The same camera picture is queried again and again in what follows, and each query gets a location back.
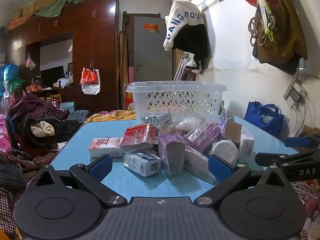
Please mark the pink patterned cloth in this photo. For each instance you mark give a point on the pink patterned cloth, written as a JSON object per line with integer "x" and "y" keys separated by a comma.
{"x": 308, "y": 200}

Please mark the brown-flap cardboard box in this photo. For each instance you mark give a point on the brown-flap cardboard box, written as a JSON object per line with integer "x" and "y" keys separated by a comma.
{"x": 232, "y": 130}

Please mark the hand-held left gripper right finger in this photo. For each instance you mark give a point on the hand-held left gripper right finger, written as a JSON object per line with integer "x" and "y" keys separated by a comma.
{"x": 220, "y": 167}

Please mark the small hanging plastic bag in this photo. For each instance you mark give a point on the small hanging plastic bag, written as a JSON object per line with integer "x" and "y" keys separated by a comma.
{"x": 30, "y": 62}

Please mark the red packet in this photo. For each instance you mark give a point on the red packet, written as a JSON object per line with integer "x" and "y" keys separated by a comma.
{"x": 138, "y": 135}

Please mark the white plastic packet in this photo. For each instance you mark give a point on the white plastic packet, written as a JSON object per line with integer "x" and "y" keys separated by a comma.
{"x": 197, "y": 162}

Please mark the black television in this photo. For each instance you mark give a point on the black television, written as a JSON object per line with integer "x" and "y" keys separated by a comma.
{"x": 50, "y": 76}

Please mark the folded metal rack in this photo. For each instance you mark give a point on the folded metal rack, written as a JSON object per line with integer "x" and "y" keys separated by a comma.
{"x": 181, "y": 67}

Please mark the purple plastic-wrapped packet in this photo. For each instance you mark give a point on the purple plastic-wrapped packet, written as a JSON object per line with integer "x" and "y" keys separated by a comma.
{"x": 202, "y": 135}

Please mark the dark quilted jacket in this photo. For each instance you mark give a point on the dark quilted jacket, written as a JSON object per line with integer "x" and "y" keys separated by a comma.
{"x": 11, "y": 175}

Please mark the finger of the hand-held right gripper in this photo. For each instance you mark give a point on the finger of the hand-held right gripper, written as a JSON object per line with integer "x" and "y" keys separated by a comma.
{"x": 296, "y": 141}
{"x": 268, "y": 158}

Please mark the grey door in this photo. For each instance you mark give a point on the grey door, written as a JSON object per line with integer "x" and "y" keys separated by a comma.
{"x": 150, "y": 55}

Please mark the red white plastic bag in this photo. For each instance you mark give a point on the red white plastic bag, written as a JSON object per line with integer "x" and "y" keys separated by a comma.
{"x": 90, "y": 85}

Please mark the clear bag with pink contents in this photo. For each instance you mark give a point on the clear bag with pink contents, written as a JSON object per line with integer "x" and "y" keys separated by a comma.
{"x": 190, "y": 123}

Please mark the small cardboard box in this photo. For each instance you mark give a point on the small cardboard box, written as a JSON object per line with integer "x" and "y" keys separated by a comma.
{"x": 25, "y": 11}

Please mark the green plastic bag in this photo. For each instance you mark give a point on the green plastic bag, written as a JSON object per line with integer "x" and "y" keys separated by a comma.
{"x": 17, "y": 84}

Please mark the red white tissue box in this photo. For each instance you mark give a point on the red white tissue box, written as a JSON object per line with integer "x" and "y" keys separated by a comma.
{"x": 105, "y": 147}

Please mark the white lettered hoodie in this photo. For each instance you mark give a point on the white lettered hoodie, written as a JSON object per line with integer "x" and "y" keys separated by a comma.
{"x": 180, "y": 17}

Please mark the pink roll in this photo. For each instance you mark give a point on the pink roll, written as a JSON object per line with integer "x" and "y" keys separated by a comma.
{"x": 130, "y": 74}

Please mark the blue grey garment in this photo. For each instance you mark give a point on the blue grey garment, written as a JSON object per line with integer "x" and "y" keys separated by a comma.
{"x": 77, "y": 116}

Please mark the white plastic lattice basket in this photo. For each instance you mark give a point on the white plastic lattice basket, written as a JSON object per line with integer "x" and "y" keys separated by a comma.
{"x": 175, "y": 102}

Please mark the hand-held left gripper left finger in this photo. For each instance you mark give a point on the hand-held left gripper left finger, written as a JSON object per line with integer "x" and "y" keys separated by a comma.
{"x": 101, "y": 166}

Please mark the beige cloth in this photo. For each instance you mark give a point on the beige cloth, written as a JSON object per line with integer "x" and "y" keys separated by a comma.
{"x": 42, "y": 128}

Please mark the wooden planks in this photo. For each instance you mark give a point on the wooden planks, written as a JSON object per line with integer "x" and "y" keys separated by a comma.
{"x": 121, "y": 70}

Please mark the pile of dark clothes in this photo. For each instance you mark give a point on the pile of dark clothes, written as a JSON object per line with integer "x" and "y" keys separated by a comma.
{"x": 32, "y": 110}

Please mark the blue shopping bag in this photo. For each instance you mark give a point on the blue shopping bag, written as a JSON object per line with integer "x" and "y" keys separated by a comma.
{"x": 255, "y": 117}

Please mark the yellow blanket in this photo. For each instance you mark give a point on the yellow blanket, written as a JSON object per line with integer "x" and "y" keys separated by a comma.
{"x": 112, "y": 116}

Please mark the white round container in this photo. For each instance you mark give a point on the white round container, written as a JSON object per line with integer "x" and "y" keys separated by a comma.
{"x": 225, "y": 151}

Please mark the teal box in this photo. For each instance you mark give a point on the teal box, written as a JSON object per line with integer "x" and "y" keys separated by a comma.
{"x": 68, "y": 107}

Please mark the blue plastic bag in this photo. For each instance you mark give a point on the blue plastic bag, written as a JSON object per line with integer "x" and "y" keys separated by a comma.
{"x": 11, "y": 72}

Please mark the green cloth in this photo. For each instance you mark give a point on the green cloth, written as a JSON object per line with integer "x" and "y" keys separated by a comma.
{"x": 55, "y": 7}

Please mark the purple box in plastic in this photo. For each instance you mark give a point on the purple box in plastic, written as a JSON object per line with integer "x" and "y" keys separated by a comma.
{"x": 171, "y": 152}

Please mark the small white blue box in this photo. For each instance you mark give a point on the small white blue box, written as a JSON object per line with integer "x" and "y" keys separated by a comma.
{"x": 153, "y": 120}
{"x": 165, "y": 120}

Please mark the yellow crate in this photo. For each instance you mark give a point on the yellow crate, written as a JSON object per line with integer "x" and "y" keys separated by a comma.
{"x": 55, "y": 98}

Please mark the black hanging garment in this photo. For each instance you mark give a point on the black hanging garment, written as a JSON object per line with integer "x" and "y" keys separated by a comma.
{"x": 192, "y": 40}

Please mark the pink bedding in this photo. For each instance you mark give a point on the pink bedding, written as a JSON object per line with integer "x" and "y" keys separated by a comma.
{"x": 5, "y": 135}

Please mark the wall power strip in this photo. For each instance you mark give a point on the wall power strip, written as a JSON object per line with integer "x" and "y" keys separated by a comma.
{"x": 295, "y": 95}

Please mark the dark red wooden wardrobe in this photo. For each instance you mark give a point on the dark red wooden wardrobe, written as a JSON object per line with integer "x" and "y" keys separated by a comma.
{"x": 100, "y": 42}

